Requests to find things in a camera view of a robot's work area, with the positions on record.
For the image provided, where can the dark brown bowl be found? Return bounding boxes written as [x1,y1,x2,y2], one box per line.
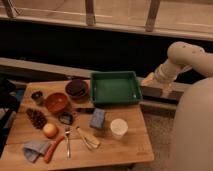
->
[65,79,89,100]

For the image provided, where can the wooden board table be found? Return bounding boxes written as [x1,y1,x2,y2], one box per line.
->
[0,81,154,171]

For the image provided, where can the small dark dish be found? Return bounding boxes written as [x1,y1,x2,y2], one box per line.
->
[58,112,74,125]

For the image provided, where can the wooden tongs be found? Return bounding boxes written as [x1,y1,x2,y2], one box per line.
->
[76,126,100,150]

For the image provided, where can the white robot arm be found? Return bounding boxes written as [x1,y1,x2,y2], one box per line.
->
[141,41,213,171]

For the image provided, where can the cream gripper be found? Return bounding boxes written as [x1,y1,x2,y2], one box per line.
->
[141,72,172,94]

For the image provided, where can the white plastic cup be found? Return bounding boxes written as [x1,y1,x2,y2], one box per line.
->
[110,118,128,138]

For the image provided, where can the dark grape bunch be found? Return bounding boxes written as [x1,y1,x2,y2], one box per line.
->
[26,108,47,129]

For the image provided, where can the green plastic tray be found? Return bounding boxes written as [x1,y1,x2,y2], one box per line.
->
[90,71,142,106]

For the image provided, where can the blue sponge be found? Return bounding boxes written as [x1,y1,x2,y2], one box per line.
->
[90,108,106,129]

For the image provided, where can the orange bowl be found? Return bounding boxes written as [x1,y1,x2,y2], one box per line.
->
[44,92,69,114]

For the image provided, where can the small metal cup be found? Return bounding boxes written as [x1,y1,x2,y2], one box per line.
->
[31,91,44,106]

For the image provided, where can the orange carrot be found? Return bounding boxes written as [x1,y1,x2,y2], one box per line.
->
[44,136,65,163]

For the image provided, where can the apple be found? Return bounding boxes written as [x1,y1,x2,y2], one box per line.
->
[43,123,58,138]

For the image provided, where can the grey cloth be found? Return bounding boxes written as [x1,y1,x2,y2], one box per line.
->
[23,140,51,163]

